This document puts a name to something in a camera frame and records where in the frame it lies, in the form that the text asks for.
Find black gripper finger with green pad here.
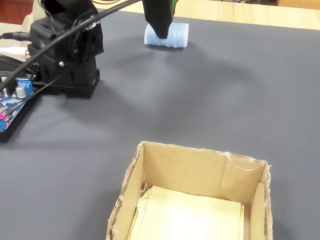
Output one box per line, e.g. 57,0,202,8
141,0,180,40

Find open cardboard box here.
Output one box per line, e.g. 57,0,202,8
106,140,274,240

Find dark grey table mat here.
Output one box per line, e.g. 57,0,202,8
0,7,320,240

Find blue circuit board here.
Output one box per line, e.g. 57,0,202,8
0,78,39,133

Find black circuit board tray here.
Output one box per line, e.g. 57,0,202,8
0,73,44,145

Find pale yellow paper stack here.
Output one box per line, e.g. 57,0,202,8
129,183,246,240

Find thick black cable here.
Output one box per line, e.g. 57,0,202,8
0,0,141,93

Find black power plug cable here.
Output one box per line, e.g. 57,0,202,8
0,31,32,41

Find white cable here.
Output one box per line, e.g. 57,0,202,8
0,46,30,57

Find black flat cable bundle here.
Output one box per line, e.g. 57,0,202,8
0,54,31,78

